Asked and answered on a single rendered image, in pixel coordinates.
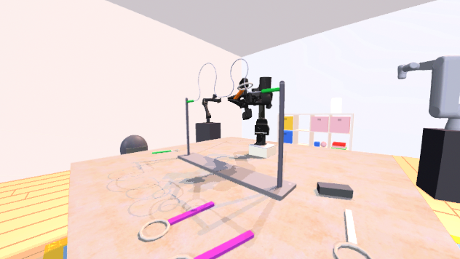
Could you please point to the white loop with magenta handle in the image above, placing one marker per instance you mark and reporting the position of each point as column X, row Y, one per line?
column 223, row 248
column 174, row 220

